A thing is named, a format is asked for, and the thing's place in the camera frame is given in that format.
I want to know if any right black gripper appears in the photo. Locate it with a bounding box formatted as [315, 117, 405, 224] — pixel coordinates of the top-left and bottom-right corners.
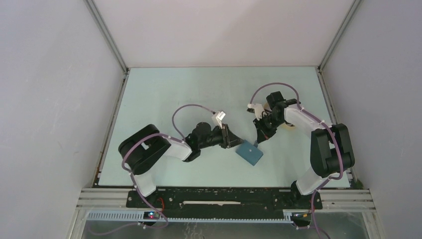
[253, 114, 284, 143]

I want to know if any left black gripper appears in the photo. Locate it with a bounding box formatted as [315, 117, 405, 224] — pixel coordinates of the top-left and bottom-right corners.
[199, 123, 244, 149]

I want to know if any blue card holder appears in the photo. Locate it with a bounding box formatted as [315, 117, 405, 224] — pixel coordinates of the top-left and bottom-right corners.
[235, 140, 263, 166]

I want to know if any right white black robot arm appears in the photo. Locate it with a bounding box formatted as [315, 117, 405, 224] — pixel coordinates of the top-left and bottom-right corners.
[247, 92, 355, 208]

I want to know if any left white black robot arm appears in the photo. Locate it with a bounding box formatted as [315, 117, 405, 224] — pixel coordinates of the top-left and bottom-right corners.
[118, 122, 244, 208]

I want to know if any beige oval tray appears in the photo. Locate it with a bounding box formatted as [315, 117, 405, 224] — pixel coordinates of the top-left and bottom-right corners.
[263, 103, 296, 130]

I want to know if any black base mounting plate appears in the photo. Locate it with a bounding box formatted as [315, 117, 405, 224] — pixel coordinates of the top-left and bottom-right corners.
[126, 187, 322, 219]

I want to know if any right controller board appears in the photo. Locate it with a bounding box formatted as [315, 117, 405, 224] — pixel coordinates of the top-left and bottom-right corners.
[291, 213, 312, 221]

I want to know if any controller board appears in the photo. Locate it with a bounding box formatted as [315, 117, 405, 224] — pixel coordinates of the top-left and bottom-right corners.
[291, 213, 312, 221]
[143, 211, 161, 220]

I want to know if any left controller board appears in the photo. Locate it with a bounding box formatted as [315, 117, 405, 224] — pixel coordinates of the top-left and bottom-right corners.
[143, 211, 161, 220]

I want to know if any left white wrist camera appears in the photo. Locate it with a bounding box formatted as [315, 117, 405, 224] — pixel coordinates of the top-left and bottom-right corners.
[211, 111, 226, 128]

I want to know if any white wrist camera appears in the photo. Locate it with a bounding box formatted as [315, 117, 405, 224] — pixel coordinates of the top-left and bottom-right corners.
[247, 104, 266, 120]
[211, 111, 226, 128]

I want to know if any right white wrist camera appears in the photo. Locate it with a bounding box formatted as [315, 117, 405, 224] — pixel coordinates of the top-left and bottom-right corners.
[247, 104, 266, 120]

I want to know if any white cable duct strip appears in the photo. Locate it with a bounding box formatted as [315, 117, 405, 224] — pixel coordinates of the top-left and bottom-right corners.
[86, 210, 293, 223]

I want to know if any aluminium frame rail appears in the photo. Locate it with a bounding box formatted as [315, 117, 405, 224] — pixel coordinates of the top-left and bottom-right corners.
[77, 187, 376, 212]

